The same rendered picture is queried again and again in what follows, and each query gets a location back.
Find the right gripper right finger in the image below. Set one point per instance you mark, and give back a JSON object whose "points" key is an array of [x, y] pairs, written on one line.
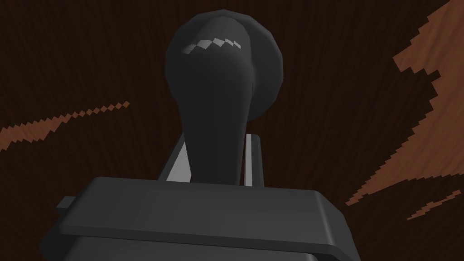
{"points": [[252, 161]]}

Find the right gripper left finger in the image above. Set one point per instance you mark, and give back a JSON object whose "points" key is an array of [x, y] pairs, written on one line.
{"points": [[177, 168]]}

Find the black round door knob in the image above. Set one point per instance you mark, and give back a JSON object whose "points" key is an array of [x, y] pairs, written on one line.
{"points": [[217, 90]]}

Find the brown wooden door leaf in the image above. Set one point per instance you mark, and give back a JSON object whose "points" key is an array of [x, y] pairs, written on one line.
{"points": [[72, 54]]}

